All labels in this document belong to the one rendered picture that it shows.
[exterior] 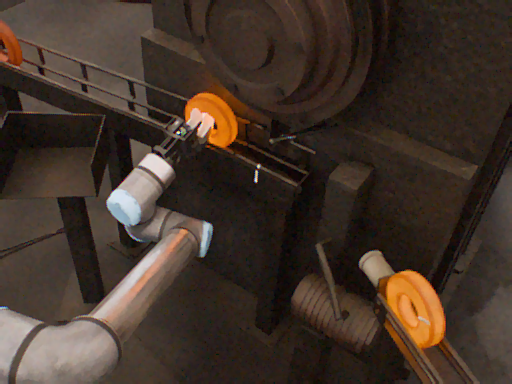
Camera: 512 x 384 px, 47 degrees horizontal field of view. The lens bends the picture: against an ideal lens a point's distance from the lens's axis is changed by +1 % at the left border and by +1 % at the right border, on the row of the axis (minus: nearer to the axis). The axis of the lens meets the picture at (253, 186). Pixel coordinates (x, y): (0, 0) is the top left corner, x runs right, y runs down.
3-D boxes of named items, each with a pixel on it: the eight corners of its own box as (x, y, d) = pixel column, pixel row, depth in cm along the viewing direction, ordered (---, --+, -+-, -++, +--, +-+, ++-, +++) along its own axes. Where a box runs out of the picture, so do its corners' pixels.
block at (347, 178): (334, 217, 160) (348, 151, 143) (360, 231, 157) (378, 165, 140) (314, 241, 153) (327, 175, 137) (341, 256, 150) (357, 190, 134)
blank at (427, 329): (403, 327, 132) (390, 331, 131) (394, 262, 129) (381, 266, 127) (449, 355, 117) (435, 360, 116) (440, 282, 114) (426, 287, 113)
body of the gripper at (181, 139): (199, 124, 146) (169, 158, 141) (205, 145, 153) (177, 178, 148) (175, 113, 149) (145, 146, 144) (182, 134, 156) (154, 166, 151)
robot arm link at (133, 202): (108, 215, 146) (98, 196, 137) (139, 178, 151) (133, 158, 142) (137, 234, 143) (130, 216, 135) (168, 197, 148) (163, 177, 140)
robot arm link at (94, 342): (86, 377, 90) (220, 215, 152) (14, 350, 92) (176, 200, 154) (77, 434, 94) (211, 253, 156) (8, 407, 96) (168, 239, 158)
